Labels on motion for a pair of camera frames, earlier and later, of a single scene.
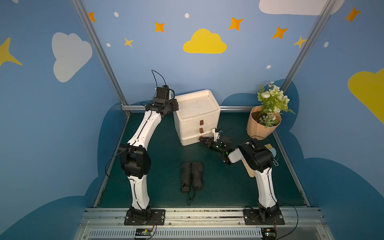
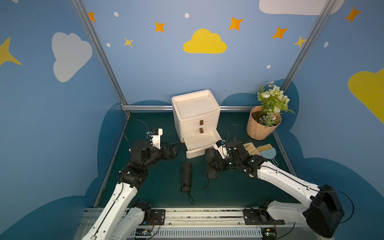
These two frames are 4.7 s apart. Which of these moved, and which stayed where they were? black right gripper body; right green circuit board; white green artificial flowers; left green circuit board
Moved: black right gripper body
Stayed: left green circuit board; white green artificial flowers; right green circuit board
